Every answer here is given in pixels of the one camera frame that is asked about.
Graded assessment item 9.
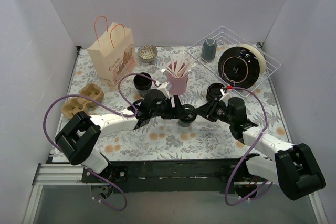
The black plastic cup lid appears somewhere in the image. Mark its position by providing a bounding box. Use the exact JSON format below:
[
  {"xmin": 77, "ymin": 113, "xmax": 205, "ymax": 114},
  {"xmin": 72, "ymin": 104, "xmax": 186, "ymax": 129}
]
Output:
[{"xmin": 180, "ymin": 104, "xmax": 197, "ymax": 123}]

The dark translucent printed cup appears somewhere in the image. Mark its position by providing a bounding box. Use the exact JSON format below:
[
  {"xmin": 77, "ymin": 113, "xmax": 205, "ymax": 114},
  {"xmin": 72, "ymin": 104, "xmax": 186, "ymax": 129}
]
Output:
[{"xmin": 178, "ymin": 119, "xmax": 194, "ymax": 127}]

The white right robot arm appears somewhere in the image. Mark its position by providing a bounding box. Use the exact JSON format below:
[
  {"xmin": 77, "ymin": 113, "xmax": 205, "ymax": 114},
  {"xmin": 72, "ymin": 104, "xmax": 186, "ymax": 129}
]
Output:
[{"xmin": 194, "ymin": 97, "xmax": 326, "ymax": 200}]

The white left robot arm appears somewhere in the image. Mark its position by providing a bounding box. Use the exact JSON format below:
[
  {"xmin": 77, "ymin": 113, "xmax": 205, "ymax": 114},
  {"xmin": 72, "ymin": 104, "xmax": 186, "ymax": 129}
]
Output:
[{"xmin": 55, "ymin": 89, "xmax": 188, "ymax": 182}]

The floral patterned table mat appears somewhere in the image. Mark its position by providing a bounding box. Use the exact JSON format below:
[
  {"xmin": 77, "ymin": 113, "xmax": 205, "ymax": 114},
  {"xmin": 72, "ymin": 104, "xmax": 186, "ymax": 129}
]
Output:
[{"xmin": 52, "ymin": 50, "xmax": 291, "ymax": 164}]

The stack of black lids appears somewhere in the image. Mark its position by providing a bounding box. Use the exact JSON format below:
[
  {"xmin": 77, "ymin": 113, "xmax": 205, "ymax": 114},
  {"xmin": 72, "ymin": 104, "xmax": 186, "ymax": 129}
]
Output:
[{"xmin": 206, "ymin": 83, "xmax": 226, "ymax": 102}]

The stack of black cups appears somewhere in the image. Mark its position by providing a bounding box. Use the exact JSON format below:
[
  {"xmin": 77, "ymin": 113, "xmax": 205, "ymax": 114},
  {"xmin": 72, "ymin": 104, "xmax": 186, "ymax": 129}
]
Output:
[{"xmin": 133, "ymin": 72, "xmax": 152, "ymax": 97}]

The wrapped straw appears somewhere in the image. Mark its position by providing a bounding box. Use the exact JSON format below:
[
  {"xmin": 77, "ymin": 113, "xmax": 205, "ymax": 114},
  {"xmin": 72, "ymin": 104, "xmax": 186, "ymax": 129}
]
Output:
[
  {"xmin": 161, "ymin": 69, "xmax": 178, "ymax": 78},
  {"xmin": 175, "ymin": 54, "xmax": 185, "ymax": 76},
  {"xmin": 170, "ymin": 55, "xmax": 176, "ymax": 75},
  {"xmin": 183, "ymin": 62, "xmax": 195, "ymax": 76}
]

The pink cylindrical holder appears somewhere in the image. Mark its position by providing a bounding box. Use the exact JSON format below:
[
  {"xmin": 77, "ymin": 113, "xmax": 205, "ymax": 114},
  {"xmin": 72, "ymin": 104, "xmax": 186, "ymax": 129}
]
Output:
[{"xmin": 166, "ymin": 73, "xmax": 188, "ymax": 95}]

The black round plate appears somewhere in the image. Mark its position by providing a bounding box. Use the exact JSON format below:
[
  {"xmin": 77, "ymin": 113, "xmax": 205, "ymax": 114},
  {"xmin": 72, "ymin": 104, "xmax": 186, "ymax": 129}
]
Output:
[{"xmin": 218, "ymin": 46, "xmax": 260, "ymax": 89}]

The small patterned bowl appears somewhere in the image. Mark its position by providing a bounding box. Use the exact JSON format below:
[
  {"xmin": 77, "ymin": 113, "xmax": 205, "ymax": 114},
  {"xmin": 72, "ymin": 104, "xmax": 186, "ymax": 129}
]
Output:
[{"xmin": 138, "ymin": 45, "xmax": 158, "ymax": 62}]

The cream round plate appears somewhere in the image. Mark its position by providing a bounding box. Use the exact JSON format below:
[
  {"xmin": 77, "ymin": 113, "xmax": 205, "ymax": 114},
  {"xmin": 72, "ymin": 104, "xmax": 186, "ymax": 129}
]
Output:
[{"xmin": 238, "ymin": 44, "xmax": 266, "ymax": 75}]

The teal ceramic cup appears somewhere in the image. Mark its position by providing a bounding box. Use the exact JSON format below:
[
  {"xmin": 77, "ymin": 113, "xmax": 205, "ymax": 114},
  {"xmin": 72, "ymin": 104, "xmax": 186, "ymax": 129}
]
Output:
[{"xmin": 201, "ymin": 38, "xmax": 217, "ymax": 62}]

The brown paper gift bag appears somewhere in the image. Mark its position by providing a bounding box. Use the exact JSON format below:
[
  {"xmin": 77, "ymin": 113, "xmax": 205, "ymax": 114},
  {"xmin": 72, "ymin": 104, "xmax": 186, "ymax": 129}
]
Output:
[{"xmin": 88, "ymin": 15, "xmax": 137, "ymax": 89}]

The cardboard cup carrier tray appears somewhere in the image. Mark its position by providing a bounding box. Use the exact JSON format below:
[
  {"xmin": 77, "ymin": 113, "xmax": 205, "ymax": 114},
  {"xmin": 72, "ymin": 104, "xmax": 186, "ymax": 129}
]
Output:
[{"xmin": 61, "ymin": 83, "xmax": 104, "ymax": 119}]

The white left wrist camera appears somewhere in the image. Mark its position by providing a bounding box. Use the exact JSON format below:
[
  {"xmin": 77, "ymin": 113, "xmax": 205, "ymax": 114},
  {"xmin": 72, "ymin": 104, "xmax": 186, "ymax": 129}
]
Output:
[{"xmin": 157, "ymin": 82, "xmax": 171, "ymax": 98}]

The white wire dish rack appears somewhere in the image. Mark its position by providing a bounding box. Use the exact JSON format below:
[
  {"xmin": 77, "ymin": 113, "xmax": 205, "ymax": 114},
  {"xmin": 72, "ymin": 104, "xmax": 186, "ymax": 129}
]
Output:
[{"xmin": 187, "ymin": 26, "xmax": 281, "ymax": 98}]

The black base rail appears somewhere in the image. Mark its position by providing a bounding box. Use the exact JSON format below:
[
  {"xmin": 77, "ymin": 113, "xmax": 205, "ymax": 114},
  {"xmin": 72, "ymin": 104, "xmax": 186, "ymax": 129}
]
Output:
[{"xmin": 47, "ymin": 155, "xmax": 263, "ymax": 195}]

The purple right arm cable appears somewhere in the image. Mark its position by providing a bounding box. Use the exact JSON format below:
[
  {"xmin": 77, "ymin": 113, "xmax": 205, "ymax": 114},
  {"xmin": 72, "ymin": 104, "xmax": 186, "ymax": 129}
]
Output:
[{"xmin": 224, "ymin": 84, "xmax": 274, "ymax": 206}]

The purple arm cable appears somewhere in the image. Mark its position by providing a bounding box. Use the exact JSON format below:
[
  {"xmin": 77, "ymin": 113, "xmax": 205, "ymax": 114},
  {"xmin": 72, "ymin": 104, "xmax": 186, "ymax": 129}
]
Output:
[
  {"xmin": 224, "ymin": 84, "xmax": 274, "ymax": 206},
  {"xmin": 43, "ymin": 73, "xmax": 161, "ymax": 211}
]

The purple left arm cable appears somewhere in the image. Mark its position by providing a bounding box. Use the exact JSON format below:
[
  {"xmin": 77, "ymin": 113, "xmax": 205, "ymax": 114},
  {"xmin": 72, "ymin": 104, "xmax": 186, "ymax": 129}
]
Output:
[{"xmin": 43, "ymin": 73, "xmax": 161, "ymax": 211}]

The aluminium frame rail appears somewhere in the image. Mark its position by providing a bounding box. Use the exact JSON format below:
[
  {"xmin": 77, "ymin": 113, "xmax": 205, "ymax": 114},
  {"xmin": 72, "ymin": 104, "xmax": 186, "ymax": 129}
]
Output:
[{"xmin": 22, "ymin": 163, "xmax": 87, "ymax": 224}]

